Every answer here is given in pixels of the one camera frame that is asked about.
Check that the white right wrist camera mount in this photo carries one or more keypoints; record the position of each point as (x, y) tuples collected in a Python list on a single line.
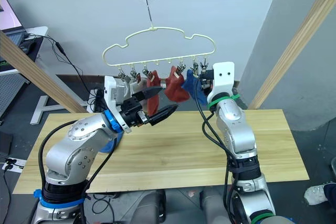
[(223, 77)]

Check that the white desk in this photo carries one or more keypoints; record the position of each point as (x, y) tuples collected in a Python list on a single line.
[(36, 31)]

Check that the white shoe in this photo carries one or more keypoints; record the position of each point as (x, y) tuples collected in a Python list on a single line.
[(315, 193)]

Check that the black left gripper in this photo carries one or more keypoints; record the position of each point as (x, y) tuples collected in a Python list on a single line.
[(132, 112)]

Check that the dark blue trouser leg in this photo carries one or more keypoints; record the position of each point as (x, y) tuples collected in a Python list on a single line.
[(331, 191)]

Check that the cream plastic clip hanger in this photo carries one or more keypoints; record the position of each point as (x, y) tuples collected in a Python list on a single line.
[(157, 60)]

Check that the white power strip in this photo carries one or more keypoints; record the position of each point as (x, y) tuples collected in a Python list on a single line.
[(13, 165)]

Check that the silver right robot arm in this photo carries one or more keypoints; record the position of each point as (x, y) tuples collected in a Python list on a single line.
[(233, 119)]

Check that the blue arm base tape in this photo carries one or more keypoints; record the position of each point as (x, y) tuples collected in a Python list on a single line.
[(60, 203)]

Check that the white desk foot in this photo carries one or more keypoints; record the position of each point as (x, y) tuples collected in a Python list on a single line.
[(42, 108)]

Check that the blue sock with clip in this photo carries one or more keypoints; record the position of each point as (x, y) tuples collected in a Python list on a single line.
[(190, 86)]

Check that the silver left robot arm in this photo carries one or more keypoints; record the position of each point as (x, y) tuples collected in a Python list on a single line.
[(76, 145)]

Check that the black computer mouse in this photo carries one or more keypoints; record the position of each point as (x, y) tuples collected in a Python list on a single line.
[(27, 47)]

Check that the grey perforated panel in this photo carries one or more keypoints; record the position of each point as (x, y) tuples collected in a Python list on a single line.
[(11, 90)]

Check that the black desk mat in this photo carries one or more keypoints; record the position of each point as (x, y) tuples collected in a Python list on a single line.
[(31, 51)]

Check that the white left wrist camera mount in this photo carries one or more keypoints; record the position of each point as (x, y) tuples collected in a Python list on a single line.
[(111, 95)]

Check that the laptop computer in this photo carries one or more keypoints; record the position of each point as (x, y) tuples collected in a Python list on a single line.
[(10, 19)]

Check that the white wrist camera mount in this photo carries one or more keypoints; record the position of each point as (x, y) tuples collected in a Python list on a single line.
[(111, 95), (223, 77)]

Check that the wide red sock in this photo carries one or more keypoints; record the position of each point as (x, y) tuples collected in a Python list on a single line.
[(176, 87)]

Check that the long red sock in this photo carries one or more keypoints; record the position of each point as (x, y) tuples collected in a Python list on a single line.
[(153, 103)]

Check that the wooden frame slanted post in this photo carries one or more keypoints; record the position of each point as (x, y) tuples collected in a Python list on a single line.
[(296, 43), (39, 74)]

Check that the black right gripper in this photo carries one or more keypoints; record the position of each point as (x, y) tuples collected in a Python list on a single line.
[(207, 79)]

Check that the white sock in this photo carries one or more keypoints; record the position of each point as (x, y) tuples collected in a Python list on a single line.
[(137, 85)]

